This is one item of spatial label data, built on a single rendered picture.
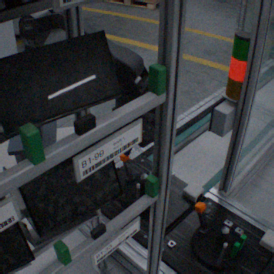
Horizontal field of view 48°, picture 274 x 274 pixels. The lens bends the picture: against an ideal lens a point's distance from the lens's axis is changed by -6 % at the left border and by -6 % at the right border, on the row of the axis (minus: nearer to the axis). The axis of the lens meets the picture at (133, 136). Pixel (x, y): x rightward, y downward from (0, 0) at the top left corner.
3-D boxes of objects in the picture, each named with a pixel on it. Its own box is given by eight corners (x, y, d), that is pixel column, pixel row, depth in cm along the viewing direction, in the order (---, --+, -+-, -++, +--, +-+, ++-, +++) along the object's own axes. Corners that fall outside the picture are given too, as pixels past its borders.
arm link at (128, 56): (18, 28, 70) (33, -7, 62) (38, 18, 76) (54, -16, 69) (113, 106, 73) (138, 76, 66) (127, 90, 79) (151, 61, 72)
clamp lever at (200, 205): (198, 230, 76) (193, 205, 73) (203, 225, 77) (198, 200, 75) (210, 234, 74) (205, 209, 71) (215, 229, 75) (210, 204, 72)
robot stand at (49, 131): (25, 168, 113) (12, 123, 101) (64, 163, 115) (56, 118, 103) (21, 198, 102) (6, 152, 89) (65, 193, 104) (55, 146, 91)
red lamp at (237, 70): (224, 75, 72) (227, 57, 69) (235, 70, 75) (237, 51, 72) (242, 83, 70) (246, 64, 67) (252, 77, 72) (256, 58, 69)
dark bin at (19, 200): (3, 183, 62) (-11, 150, 60) (58, 159, 68) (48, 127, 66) (39, 238, 39) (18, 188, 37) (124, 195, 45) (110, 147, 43)
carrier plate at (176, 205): (83, 199, 90) (83, 194, 89) (142, 159, 104) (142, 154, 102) (145, 250, 77) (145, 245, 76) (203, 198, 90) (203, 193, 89)
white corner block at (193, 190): (180, 198, 90) (182, 189, 88) (190, 190, 93) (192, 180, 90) (193, 207, 88) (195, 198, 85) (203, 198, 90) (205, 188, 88)
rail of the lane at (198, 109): (62, 216, 96) (56, 192, 90) (220, 105, 146) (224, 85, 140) (73, 226, 93) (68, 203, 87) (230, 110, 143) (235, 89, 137)
